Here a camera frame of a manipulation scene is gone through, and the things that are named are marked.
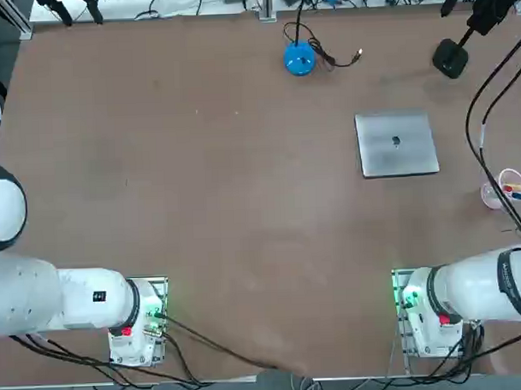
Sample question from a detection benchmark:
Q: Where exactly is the grey laptop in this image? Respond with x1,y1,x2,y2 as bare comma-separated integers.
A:
353,107,441,180

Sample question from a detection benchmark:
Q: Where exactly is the aluminium post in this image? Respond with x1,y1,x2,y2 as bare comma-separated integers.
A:
258,0,278,22

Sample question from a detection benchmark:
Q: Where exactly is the black lamp cable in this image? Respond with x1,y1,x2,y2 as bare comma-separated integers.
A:
282,19,364,74

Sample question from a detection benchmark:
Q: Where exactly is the black arm cable white tag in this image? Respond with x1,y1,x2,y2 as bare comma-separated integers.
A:
476,56,521,244

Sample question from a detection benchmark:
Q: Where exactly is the pink mesh pen cup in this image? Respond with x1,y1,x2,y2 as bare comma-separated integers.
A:
480,167,521,212

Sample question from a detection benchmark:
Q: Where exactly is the black desktop phone stand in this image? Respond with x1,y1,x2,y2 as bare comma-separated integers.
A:
430,24,480,80

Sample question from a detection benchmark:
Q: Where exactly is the blue desk lamp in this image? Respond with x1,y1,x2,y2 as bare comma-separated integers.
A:
281,0,351,78

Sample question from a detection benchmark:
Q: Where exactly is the black right base cable bundle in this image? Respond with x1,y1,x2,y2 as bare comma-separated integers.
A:
418,317,521,379

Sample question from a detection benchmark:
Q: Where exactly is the thick black base cable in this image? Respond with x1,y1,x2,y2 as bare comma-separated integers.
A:
159,307,311,379

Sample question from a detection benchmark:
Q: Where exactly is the aluminium frame rail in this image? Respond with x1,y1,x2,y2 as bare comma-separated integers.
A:
0,0,34,42

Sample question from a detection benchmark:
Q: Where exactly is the black left arm cable bundle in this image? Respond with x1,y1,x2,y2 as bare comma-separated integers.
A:
8,327,212,390

